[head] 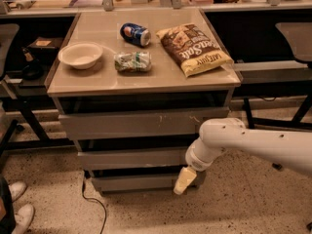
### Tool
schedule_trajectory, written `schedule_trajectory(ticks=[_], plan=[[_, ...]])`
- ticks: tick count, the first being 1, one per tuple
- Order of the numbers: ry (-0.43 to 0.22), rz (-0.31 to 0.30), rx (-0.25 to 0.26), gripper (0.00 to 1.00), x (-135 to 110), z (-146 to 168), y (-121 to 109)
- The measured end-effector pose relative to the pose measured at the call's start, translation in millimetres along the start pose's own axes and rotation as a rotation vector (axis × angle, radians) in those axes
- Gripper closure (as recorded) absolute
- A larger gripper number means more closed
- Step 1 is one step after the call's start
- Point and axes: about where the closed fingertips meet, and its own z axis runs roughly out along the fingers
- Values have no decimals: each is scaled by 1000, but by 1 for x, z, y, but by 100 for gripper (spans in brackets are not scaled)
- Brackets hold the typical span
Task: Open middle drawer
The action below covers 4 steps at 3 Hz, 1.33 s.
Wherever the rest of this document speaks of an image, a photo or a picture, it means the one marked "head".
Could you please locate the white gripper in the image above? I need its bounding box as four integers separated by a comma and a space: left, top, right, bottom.
174, 138, 222, 195

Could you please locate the grey drawer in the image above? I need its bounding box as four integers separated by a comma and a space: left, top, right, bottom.
78, 146, 187, 170
92, 173, 178, 193
58, 107, 229, 140

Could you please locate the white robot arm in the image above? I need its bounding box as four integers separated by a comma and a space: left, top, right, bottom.
174, 118, 312, 195

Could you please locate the grey top drawer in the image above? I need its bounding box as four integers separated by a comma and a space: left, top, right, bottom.
58, 107, 229, 140

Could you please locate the grey bottom drawer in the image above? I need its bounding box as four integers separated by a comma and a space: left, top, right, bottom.
92, 173, 178, 193

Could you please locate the grey drawer cabinet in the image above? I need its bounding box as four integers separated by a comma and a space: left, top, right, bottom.
48, 9, 240, 181

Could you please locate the brown yellow chip bag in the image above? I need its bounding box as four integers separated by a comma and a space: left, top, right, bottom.
156, 23, 233, 77

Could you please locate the crushed green white can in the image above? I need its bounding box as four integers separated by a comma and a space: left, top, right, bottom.
114, 52, 151, 72

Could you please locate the blue soda can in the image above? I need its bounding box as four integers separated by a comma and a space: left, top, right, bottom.
120, 22, 151, 47

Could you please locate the white bowl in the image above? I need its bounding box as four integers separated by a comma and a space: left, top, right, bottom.
58, 42, 103, 70

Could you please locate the white shoe lower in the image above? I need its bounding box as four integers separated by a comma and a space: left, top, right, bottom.
12, 204, 35, 234

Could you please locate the white shoe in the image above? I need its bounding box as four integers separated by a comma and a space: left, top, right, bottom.
12, 204, 35, 234
9, 181, 27, 202

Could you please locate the white shoe upper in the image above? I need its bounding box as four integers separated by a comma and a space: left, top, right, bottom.
9, 181, 27, 202

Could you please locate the grey chair right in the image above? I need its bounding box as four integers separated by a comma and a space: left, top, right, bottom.
243, 21, 312, 173

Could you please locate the grey chair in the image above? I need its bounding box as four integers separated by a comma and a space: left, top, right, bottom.
243, 21, 312, 173
0, 23, 20, 156

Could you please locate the black round object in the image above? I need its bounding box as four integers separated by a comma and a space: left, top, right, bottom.
22, 48, 44, 80

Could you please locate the black box under desk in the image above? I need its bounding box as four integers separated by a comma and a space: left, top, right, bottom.
27, 37, 63, 63

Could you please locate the grey chair left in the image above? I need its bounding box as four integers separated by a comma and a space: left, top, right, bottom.
0, 23, 20, 156

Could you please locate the black floor cable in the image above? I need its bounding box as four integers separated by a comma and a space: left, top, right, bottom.
81, 170, 108, 234

